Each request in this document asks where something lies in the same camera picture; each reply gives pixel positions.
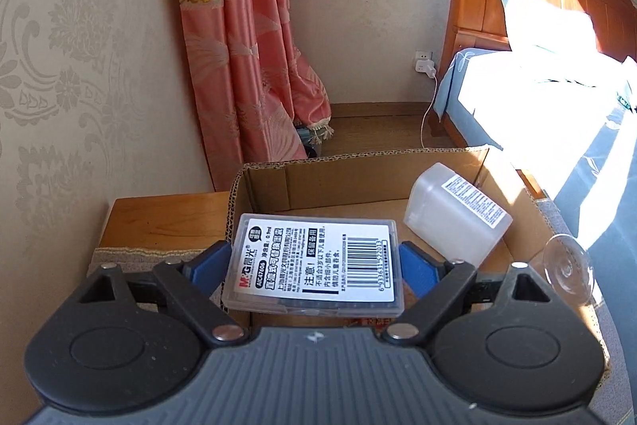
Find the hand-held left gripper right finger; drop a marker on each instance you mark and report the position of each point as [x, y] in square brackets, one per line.
[415, 265]

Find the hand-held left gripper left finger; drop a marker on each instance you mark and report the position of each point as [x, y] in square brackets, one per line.
[204, 265]

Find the white translucent plastic container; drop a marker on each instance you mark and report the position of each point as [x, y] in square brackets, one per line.
[448, 216]

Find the clear labelled plastic box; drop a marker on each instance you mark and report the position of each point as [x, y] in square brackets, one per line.
[308, 265]

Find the cardboard box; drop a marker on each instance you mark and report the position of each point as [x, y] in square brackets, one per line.
[323, 186]

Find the clear plastic jar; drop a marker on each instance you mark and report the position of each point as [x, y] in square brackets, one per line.
[567, 270]

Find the checked grey green tablecloth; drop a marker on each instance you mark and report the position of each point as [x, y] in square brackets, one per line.
[149, 255]

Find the wooden nightstand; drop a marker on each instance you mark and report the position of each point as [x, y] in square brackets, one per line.
[164, 216]

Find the white charger plug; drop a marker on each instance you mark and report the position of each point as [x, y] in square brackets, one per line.
[425, 67]

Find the bed with blue sheet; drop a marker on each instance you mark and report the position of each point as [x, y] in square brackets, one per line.
[597, 166]

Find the pink curtain gold trim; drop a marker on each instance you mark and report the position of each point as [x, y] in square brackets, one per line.
[234, 56]

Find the white pillow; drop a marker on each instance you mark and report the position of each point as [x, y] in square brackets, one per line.
[537, 21]

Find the white wall socket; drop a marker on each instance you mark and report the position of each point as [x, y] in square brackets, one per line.
[423, 55]

